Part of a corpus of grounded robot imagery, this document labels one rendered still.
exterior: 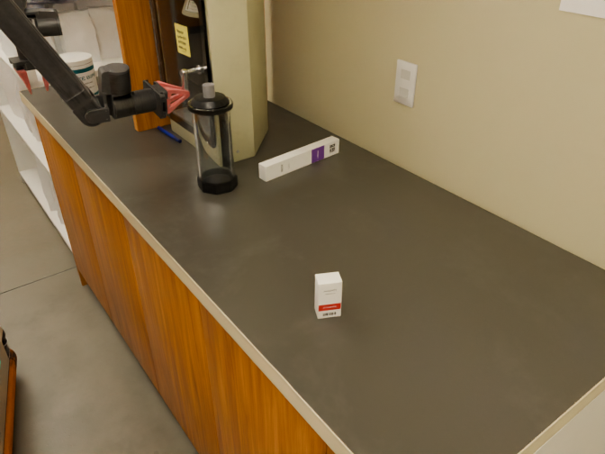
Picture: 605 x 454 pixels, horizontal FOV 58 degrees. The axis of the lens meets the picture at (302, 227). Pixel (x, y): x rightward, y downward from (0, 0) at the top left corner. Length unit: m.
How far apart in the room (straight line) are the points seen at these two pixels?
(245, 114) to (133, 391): 1.17
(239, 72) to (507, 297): 0.86
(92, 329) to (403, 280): 1.68
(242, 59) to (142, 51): 0.39
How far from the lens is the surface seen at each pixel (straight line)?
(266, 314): 1.02
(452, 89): 1.42
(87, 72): 2.12
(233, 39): 1.46
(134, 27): 1.75
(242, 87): 1.51
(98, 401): 2.23
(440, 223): 1.31
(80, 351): 2.44
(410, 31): 1.49
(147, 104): 1.43
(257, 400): 1.16
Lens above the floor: 1.62
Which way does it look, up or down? 33 degrees down
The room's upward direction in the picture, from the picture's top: straight up
